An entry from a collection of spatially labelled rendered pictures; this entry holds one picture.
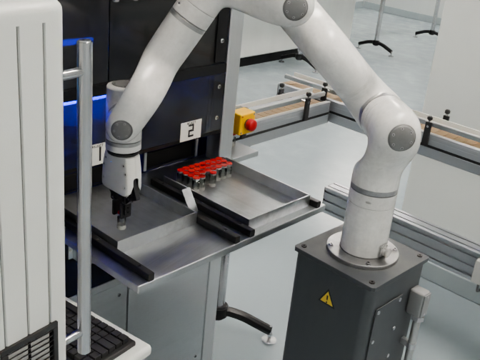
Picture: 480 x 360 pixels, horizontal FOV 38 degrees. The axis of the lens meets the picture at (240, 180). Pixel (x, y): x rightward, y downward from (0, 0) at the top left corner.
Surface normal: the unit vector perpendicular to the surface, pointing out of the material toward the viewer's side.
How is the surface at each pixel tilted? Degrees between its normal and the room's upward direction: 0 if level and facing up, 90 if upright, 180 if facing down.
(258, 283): 0
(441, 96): 90
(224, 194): 0
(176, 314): 90
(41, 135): 90
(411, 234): 90
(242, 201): 0
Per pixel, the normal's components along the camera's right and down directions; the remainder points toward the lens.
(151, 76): 0.48, -0.29
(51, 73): 0.81, 0.30
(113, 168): -0.69, 0.24
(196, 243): 0.09, -0.91
